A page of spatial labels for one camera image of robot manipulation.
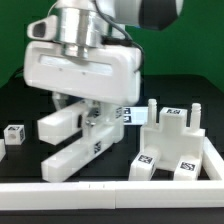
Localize flat white tagged plate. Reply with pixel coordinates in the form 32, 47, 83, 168
124, 107, 148, 125

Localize white right fence bar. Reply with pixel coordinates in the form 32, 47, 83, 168
202, 137, 224, 181

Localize white fence bar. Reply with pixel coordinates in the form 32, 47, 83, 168
202, 137, 224, 181
0, 181, 224, 211

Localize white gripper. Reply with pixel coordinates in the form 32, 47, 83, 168
24, 16, 141, 127

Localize white fence piece left edge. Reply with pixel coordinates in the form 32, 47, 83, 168
0, 139, 6, 162

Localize white chair back frame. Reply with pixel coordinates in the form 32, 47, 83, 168
37, 100, 124, 182

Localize white front fence bar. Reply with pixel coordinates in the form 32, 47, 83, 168
0, 181, 224, 211

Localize small white cube block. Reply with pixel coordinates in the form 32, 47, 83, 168
4, 125, 25, 145

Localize white chair seat block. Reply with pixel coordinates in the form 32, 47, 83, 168
140, 99, 205, 171

